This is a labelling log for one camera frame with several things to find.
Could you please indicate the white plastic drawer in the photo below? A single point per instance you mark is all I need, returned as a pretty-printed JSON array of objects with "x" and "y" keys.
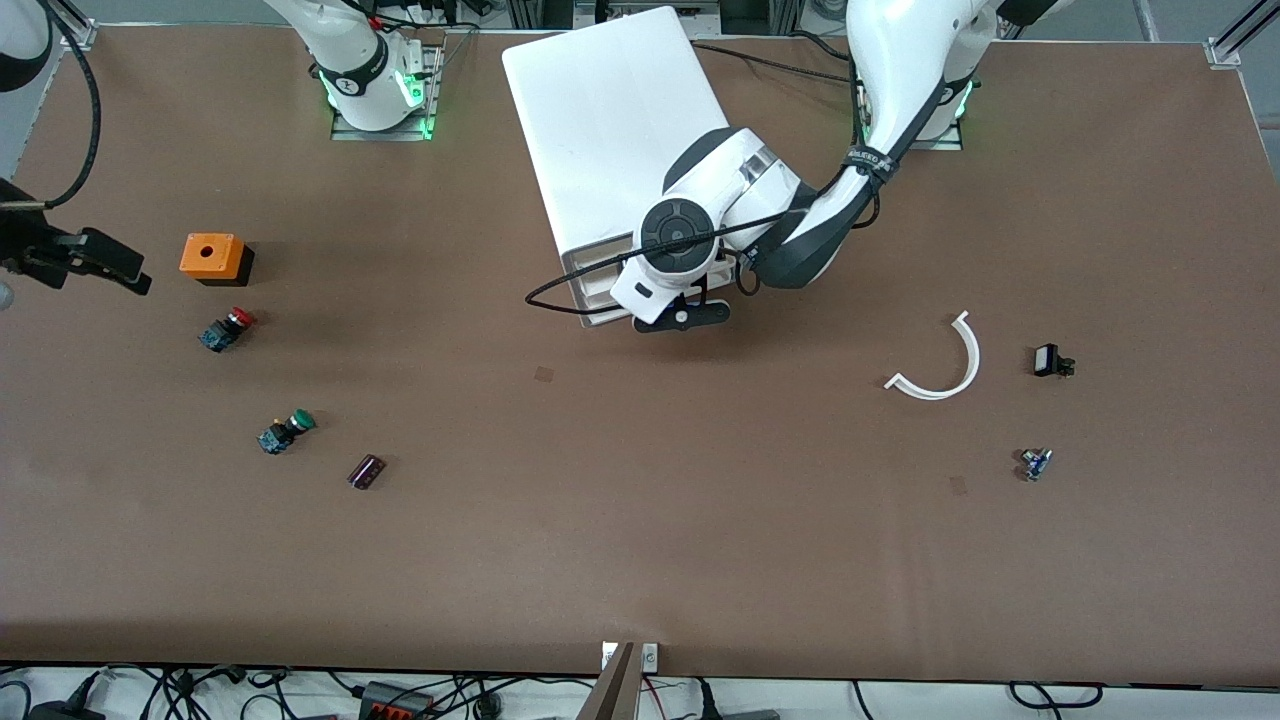
[
  {"x": 610, "y": 305},
  {"x": 605, "y": 285},
  {"x": 605, "y": 258}
]

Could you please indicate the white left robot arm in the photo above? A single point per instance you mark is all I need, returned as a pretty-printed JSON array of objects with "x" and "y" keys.
[{"x": 900, "y": 60}]

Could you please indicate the white drawer cabinet housing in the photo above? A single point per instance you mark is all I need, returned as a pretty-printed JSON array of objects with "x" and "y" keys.
[{"x": 600, "y": 120}]

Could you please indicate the orange box with black base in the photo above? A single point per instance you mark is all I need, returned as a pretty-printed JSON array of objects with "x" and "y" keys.
[{"x": 210, "y": 255}]

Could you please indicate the dark purple cylindrical capacitor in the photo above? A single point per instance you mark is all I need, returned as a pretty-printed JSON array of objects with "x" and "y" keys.
[{"x": 366, "y": 472}]

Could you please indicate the small blue potentiometer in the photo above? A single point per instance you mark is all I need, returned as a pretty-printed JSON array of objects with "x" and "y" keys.
[{"x": 1036, "y": 464}]

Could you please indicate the black plug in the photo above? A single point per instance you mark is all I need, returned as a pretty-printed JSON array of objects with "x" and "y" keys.
[{"x": 708, "y": 700}]

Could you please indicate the brown slanted bar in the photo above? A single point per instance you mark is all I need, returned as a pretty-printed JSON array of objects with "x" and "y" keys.
[{"x": 612, "y": 695}]

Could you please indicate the black power adapter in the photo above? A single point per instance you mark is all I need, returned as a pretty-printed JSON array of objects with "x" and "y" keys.
[{"x": 65, "y": 712}]

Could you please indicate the black power strip red switches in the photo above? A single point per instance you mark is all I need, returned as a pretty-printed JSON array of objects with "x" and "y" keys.
[{"x": 395, "y": 703}]

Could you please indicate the red push button switch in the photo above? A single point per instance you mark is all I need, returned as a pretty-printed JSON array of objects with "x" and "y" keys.
[{"x": 225, "y": 330}]

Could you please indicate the aluminium corner post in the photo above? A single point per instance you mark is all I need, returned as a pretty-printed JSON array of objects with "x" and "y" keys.
[
  {"x": 1225, "y": 50},
  {"x": 80, "y": 35}
]

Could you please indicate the green push button switch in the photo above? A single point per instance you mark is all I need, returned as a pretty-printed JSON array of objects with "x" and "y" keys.
[{"x": 280, "y": 435}]

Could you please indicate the white curved plastic bracket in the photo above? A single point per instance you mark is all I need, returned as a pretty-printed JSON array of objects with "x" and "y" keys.
[{"x": 974, "y": 358}]

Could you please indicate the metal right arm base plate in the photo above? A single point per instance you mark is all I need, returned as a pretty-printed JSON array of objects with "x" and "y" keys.
[{"x": 380, "y": 134}]

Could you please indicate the small white bracket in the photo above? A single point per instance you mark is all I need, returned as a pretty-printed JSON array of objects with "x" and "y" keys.
[
  {"x": 607, "y": 655},
  {"x": 650, "y": 656}
]

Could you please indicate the black switch with white face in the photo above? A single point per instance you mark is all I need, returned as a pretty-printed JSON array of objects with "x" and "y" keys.
[{"x": 1047, "y": 360}]

